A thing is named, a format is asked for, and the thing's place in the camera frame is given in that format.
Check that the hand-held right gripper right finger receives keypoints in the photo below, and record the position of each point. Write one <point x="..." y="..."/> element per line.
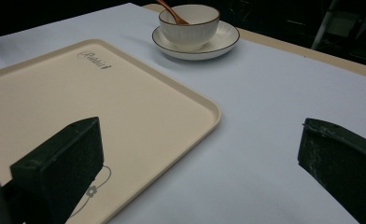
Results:
<point x="343" y="161"/>

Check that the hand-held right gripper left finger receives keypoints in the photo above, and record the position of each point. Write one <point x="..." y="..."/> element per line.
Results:
<point x="59" y="168"/>

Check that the beige plastic tray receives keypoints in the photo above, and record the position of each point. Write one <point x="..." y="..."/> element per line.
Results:
<point x="109" y="109"/>

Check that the white tablecloth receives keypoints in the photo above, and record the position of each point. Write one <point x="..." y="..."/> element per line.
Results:
<point x="265" y="124"/>

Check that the metal stand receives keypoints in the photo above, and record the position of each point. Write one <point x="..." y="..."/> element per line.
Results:
<point x="322" y="26"/>

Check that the white ribbed saucer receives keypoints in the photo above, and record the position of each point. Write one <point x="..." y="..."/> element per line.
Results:
<point x="224" y="39"/>

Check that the brown wooden spoon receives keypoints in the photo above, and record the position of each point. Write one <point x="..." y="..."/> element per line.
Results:
<point x="173" y="14"/>

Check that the white ribbed bowl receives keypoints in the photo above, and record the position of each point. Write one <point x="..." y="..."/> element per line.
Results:
<point x="192" y="29"/>

